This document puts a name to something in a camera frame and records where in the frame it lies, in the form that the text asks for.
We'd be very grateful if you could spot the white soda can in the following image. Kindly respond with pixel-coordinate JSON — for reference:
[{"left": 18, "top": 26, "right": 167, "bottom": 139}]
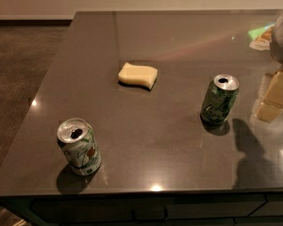
[{"left": 57, "top": 118, "right": 101, "bottom": 176}]

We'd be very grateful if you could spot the dark drawer front with handle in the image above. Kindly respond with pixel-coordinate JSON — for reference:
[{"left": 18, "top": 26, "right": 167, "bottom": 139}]
[{"left": 27, "top": 193, "right": 283, "bottom": 226}]

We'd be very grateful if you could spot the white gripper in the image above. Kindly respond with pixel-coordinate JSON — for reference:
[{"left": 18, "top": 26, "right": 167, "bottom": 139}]
[{"left": 255, "top": 13, "right": 283, "bottom": 122}]

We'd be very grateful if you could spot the green soda can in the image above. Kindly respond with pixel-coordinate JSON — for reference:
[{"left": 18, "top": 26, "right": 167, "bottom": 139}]
[{"left": 200, "top": 74, "right": 240, "bottom": 125}]

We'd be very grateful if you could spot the yellow sponge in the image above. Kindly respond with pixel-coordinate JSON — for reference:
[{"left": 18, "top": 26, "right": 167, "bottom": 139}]
[{"left": 118, "top": 62, "right": 158, "bottom": 89}]

